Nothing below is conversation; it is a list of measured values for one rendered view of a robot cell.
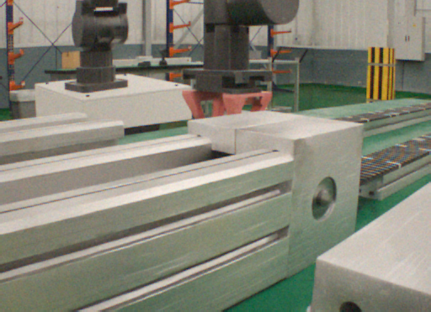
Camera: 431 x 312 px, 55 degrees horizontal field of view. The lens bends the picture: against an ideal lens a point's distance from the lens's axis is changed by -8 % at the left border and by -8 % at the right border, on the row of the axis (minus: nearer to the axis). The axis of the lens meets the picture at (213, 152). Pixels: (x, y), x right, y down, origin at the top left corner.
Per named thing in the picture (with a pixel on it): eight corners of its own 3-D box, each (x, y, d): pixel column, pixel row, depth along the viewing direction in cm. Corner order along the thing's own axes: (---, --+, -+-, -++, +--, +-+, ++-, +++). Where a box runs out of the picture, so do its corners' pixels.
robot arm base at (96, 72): (106, 82, 101) (62, 89, 92) (106, 48, 99) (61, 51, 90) (130, 87, 96) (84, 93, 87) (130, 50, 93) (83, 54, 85)
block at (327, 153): (243, 205, 44) (245, 108, 41) (353, 240, 35) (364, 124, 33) (170, 229, 38) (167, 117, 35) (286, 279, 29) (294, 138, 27)
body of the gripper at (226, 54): (237, 87, 50) (238, 22, 48) (179, 83, 57) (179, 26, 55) (274, 85, 54) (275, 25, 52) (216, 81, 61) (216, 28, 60)
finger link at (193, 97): (219, 155, 53) (219, 76, 51) (180, 146, 58) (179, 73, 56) (257, 147, 58) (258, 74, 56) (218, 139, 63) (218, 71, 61)
